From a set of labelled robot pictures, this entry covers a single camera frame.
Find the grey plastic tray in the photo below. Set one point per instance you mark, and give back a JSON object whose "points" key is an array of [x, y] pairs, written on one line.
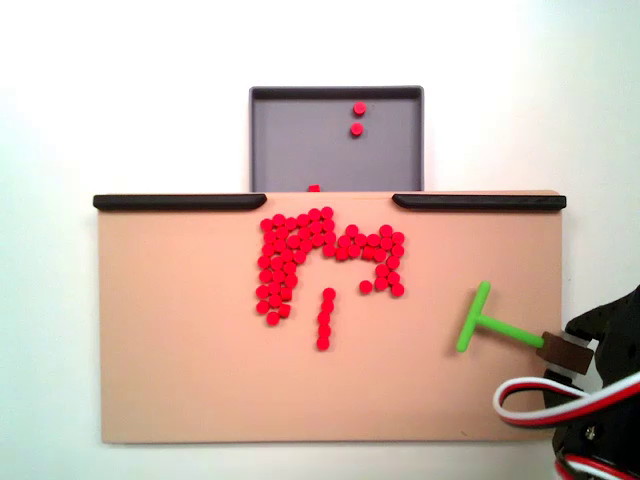
{"points": [[300, 150]]}

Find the black edge rail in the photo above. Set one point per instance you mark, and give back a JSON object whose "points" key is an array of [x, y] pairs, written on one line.
{"points": [[175, 202], [480, 202]]}

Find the beige wooden board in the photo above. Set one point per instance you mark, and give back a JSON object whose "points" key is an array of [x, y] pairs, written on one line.
{"points": [[200, 350]]}

